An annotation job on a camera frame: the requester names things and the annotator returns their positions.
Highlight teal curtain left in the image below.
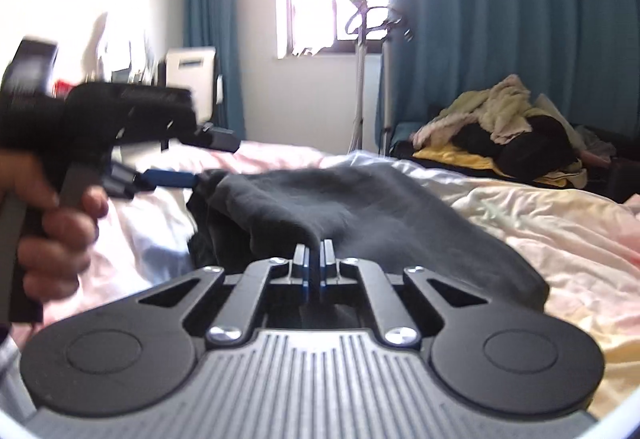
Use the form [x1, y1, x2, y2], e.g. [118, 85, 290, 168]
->
[183, 0, 246, 138]

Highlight black sofa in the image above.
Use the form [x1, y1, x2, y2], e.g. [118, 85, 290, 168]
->
[390, 122, 639, 203]

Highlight black jeans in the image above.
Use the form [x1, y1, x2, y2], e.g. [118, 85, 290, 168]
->
[186, 164, 549, 310]

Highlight pastel pink bed sheet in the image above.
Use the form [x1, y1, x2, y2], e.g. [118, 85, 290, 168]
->
[0, 138, 640, 420]

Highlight teal curtain right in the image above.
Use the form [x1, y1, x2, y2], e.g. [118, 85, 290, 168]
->
[381, 0, 639, 140]

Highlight black garment on pile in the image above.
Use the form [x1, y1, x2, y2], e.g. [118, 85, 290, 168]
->
[452, 115, 577, 182]

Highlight person left hand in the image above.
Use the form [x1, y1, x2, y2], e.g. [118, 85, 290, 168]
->
[1, 150, 108, 303]

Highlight cream knitted blanket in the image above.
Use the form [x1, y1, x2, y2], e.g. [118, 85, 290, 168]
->
[410, 75, 546, 150]

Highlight garment steamer stand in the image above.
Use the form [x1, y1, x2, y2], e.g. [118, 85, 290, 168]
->
[344, 0, 417, 155]

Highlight white black chair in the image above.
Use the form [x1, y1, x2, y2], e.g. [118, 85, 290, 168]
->
[158, 47, 221, 122]

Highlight yellow garment on pile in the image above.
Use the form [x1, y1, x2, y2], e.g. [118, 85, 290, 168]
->
[412, 143, 588, 190]

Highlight teal curtain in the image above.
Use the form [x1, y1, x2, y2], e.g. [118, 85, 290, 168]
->
[381, 0, 639, 140]
[183, 0, 246, 138]

